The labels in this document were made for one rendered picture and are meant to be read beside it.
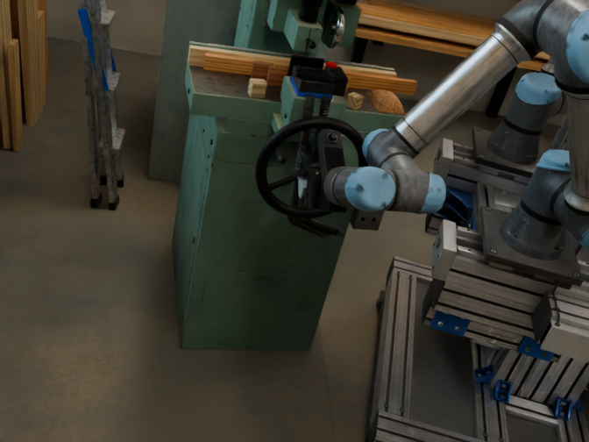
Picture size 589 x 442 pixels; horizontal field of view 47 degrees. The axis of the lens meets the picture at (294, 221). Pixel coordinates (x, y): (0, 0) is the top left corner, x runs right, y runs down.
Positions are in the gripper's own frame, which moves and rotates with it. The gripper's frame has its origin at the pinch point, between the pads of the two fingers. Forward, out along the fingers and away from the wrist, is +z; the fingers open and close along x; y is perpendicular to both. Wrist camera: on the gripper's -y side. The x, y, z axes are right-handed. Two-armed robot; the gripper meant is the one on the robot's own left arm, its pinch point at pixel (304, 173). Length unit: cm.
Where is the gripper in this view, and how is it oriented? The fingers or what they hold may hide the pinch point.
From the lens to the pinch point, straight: 148.1
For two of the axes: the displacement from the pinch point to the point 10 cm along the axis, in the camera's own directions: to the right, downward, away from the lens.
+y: -0.8, 9.9, 0.6
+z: -3.4, -0.9, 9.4
